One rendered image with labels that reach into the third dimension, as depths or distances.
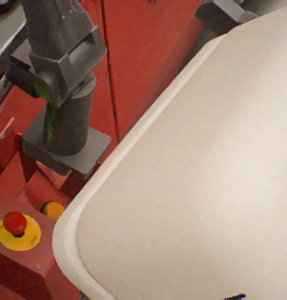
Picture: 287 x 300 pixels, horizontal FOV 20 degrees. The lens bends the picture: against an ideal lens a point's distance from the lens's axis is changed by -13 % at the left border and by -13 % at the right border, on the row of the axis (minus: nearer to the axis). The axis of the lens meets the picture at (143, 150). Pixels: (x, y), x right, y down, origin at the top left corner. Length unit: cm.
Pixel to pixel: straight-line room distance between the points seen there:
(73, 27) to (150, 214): 57
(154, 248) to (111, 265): 4
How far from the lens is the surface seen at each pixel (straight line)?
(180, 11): 215
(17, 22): 136
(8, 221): 111
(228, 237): 33
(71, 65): 92
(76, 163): 106
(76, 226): 42
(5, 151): 120
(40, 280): 109
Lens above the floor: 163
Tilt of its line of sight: 45 degrees down
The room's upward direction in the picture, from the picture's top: 7 degrees counter-clockwise
